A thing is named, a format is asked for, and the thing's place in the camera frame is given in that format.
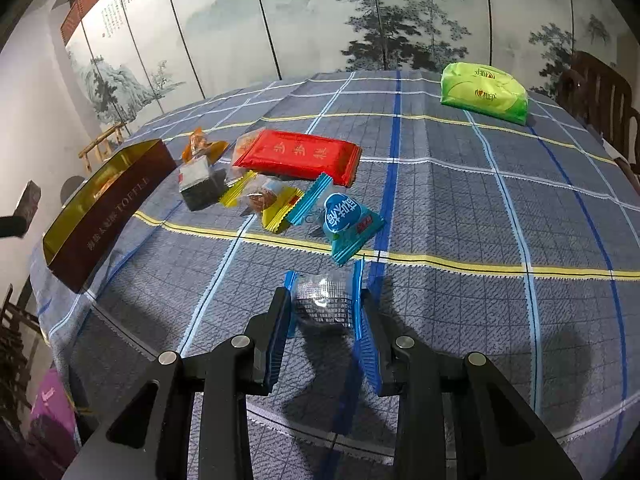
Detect grey square snack packet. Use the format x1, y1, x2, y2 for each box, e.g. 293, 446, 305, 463
178, 155, 228, 211

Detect green tissue pack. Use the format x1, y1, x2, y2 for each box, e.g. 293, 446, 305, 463
440, 62, 528, 126

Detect gold and maroon toffee tin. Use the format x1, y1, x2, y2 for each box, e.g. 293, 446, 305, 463
42, 139, 176, 292

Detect clear blue-edged candy wrapper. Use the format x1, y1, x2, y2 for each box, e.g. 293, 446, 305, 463
284, 266, 362, 337

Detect painted landscape folding screen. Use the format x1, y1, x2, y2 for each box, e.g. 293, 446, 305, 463
61, 0, 639, 128

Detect dark wooden chair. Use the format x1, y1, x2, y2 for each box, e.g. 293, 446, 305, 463
555, 51, 639, 174

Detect bamboo wooden rack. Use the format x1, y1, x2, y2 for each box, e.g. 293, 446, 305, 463
78, 122, 126, 174

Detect blue jelly snack packet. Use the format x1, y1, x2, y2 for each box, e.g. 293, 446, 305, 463
285, 172, 385, 266

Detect clear orange cracker packet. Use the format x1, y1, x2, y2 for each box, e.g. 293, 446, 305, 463
226, 127, 265, 185

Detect red snack packet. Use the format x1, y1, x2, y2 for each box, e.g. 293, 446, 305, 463
238, 129, 362, 188

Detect orange snack packet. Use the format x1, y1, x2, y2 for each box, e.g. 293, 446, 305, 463
181, 127, 229, 165

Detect yellow date snack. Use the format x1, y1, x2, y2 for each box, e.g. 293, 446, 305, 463
219, 170, 304, 234

